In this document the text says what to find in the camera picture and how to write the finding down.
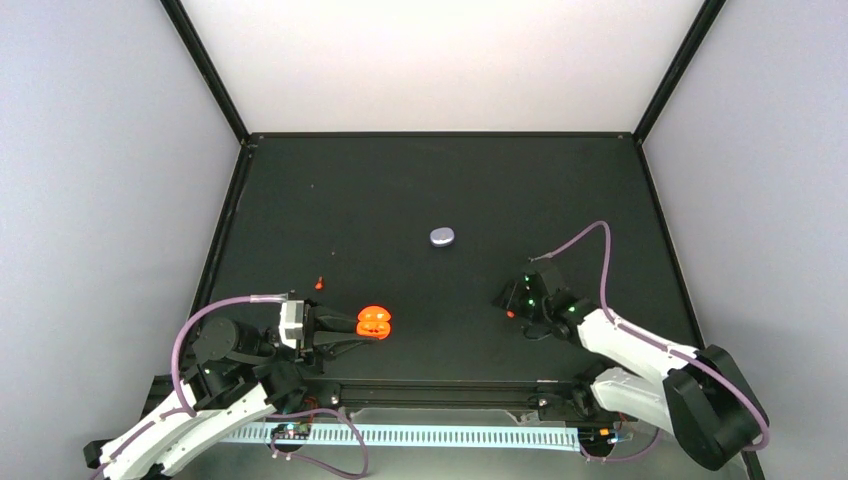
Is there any orange round bottle cap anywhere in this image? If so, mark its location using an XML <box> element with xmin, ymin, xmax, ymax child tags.
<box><xmin>355</xmin><ymin>305</ymin><xmax>392</xmax><ymax>340</ymax></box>

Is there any lavender earbud charging case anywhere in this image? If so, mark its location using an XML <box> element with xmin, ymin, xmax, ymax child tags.
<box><xmin>429</xmin><ymin>227</ymin><xmax>456</xmax><ymax>248</ymax></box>

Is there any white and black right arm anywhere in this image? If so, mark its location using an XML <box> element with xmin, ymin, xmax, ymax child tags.
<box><xmin>494</xmin><ymin>290</ymin><xmax>769</xmax><ymax>470</ymax></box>

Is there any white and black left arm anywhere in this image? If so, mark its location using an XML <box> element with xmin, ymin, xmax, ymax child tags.
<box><xmin>83</xmin><ymin>294</ymin><xmax>392</xmax><ymax>479</ymax></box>

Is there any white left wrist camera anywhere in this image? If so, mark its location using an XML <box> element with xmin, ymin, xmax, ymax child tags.
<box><xmin>278</xmin><ymin>299</ymin><xmax>305</xmax><ymax>350</ymax></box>

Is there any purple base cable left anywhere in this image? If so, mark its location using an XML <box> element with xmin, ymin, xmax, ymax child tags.
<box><xmin>268</xmin><ymin>405</ymin><xmax>371</xmax><ymax>480</ymax></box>

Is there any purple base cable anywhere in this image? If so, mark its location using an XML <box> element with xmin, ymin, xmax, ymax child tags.
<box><xmin>579</xmin><ymin>427</ymin><xmax>664</xmax><ymax>464</ymax></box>
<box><xmin>268</xmin><ymin>405</ymin><xmax>371</xmax><ymax>480</ymax></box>

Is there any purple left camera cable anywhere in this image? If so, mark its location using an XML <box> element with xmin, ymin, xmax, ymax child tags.
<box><xmin>170</xmin><ymin>293</ymin><xmax>289</xmax><ymax>419</ymax></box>

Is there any purple camera cable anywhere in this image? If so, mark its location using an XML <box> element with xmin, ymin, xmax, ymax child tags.
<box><xmin>170</xmin><ymin>293</ymin><xmax>289</xmax><ymax>419</ymax></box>
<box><xmin>529</xmin><ymin>220</ymin><xmax>772</xmax><ymax>453</ymax></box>

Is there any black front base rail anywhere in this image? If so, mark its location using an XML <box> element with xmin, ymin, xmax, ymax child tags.
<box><xmin>135</xmin><ymin>377</ymin><xmax>750</xmax><ymax>425</ymax></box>

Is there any light blue slotted cable duct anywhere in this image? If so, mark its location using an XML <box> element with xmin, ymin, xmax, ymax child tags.
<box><xmin>223</xmin><ymin>422</ymin><xmax>580</xmax><ymax>452</ymax></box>

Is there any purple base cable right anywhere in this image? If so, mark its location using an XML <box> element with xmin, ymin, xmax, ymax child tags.
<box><xmin>579</xmin><ymin>427</ymin><xmax>664</xmax><ymax>464</ymax></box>

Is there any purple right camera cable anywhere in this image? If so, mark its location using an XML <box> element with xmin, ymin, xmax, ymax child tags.
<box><xmin>529</xmin><ymin>220</ymin><xmax>772</xmax><ymax>453</ymax></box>

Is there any black right rear frame post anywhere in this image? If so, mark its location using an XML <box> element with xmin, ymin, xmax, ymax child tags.
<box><xmin>633</xmin><ymin>0</ymin><xmax>726</xmax><ymax>146</ymax></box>

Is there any black frame post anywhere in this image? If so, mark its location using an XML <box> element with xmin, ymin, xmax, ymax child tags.
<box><xmin>160</xmin><ymin>0</ymin><xmax>250</xmax><ymax>144</ymax></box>
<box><xmin>633</xmin><ymin>0</ymin><xmax>726</xmax><ymax>146</ymax></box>

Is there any black left rear frame post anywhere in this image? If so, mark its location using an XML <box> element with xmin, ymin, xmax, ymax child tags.
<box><xmin>160</xmin><ymin>0</ymin><xmax>250</xmax><ymax>144</ymax></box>

